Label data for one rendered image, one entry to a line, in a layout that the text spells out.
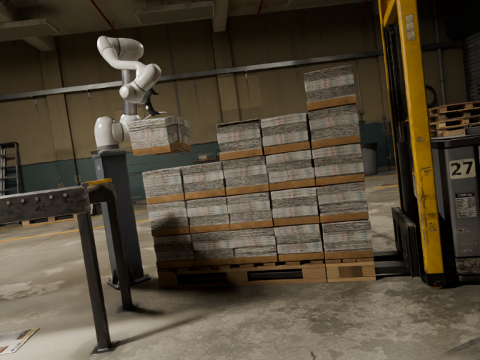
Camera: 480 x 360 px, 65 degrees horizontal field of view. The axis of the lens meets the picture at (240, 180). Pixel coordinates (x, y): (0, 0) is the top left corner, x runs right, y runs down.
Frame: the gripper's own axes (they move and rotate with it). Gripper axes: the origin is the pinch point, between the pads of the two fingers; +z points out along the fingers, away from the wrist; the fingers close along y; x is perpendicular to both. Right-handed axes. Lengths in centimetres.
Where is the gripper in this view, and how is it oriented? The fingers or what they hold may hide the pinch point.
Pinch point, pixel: (157, 103)
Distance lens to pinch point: 281.1
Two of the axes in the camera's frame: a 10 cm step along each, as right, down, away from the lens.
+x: 9.6, -0.9, -2.8
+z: 2.8, -0.2, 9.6
